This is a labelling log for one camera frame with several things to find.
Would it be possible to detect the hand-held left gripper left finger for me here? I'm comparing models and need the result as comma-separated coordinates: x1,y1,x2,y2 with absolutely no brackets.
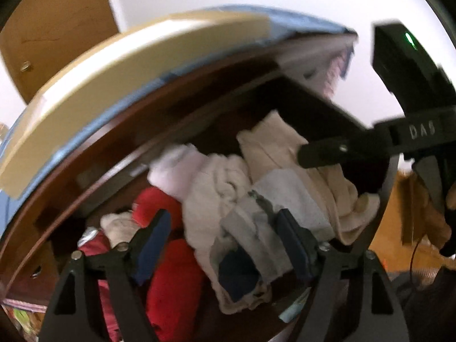
43,208,173,342

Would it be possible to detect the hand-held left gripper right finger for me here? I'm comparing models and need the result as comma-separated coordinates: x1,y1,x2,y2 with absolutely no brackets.
272,208,410,342

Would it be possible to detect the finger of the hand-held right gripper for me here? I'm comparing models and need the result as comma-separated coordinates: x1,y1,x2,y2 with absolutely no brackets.
297,125,392,170

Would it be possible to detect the grey and navy sock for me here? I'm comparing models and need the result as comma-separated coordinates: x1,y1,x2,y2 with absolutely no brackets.
210,169,337,314

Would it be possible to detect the red sock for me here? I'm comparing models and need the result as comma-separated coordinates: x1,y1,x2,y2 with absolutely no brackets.
133,187,205,342

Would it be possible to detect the beige sock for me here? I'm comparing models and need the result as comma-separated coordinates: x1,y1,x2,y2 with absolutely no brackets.
237,110,381,246

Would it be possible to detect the dark wooden drawer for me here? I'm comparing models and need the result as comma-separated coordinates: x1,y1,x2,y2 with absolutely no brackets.
46,75,392,342

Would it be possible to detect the white sock bundle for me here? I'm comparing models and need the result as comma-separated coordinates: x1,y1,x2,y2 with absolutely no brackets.
183,153,253,293

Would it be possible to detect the wooden tray with white bottom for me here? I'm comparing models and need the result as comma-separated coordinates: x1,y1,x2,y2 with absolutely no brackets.
0,9,271,200

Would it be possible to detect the person's right forearm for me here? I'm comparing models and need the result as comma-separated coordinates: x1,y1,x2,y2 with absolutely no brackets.
388,267,456,342

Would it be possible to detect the small cream underwear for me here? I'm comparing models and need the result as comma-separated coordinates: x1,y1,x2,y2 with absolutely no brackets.
100,212,141,250

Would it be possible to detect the maroon underwear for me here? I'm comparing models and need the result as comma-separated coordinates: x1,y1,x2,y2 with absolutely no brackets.
76,230,123,342

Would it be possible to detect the person's right hand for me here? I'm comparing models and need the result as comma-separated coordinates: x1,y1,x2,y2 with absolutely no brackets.
424,185,455,257

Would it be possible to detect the small white label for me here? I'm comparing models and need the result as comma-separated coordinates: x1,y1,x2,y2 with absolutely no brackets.
278,287,312,323

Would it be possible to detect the pink-white sock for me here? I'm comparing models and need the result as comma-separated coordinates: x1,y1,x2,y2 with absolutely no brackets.
148,144,207,202

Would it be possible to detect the pink striped cloth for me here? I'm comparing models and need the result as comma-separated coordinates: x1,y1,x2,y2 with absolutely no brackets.
321,39,357,98

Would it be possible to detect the blue plaid tablecloth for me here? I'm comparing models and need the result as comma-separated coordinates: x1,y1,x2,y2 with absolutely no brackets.
0,4,359,246

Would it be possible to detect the colourful printed cloth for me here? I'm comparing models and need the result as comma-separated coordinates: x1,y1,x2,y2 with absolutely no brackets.
0,297,48,342

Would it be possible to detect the wooden door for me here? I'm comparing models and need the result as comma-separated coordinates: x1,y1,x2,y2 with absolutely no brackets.
0,0,122,104

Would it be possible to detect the thin black cable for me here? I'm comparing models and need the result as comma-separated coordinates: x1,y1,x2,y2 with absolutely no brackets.
409,233,423,286

